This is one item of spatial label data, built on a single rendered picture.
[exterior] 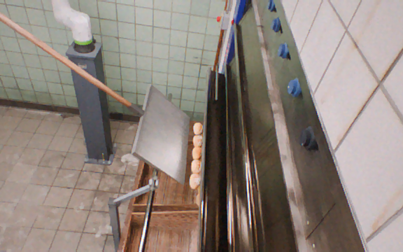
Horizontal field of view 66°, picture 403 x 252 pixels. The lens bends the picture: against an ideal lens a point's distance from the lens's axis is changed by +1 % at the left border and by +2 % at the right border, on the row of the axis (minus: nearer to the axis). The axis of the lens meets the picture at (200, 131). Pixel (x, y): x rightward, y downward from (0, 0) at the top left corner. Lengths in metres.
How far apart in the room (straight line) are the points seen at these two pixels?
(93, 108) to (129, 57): 0.65
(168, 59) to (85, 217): 1.58
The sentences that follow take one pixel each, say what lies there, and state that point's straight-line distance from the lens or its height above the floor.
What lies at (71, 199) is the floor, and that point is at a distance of 2.97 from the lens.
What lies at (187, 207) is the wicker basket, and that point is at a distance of 1.94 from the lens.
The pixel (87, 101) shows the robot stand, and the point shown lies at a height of 0.76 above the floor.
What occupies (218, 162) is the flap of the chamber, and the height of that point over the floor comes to 1.41.
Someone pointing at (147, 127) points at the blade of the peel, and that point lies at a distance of 1.71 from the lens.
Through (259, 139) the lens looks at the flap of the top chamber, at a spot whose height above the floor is 1.78.
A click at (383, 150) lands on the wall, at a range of 0.45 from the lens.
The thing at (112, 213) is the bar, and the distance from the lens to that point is 1.85.
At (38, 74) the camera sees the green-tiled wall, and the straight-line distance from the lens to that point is 3.50.
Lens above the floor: 2.46
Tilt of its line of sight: 45 degrees down
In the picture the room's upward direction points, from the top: 11 degrees clockwise
